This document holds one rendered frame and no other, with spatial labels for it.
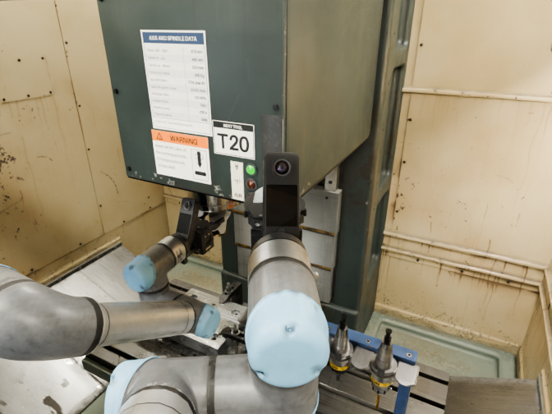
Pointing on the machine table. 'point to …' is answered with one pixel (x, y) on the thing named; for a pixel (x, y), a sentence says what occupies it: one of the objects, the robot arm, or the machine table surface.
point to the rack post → (402, 399)
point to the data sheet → (177, 80)
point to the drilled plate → (218, 347)
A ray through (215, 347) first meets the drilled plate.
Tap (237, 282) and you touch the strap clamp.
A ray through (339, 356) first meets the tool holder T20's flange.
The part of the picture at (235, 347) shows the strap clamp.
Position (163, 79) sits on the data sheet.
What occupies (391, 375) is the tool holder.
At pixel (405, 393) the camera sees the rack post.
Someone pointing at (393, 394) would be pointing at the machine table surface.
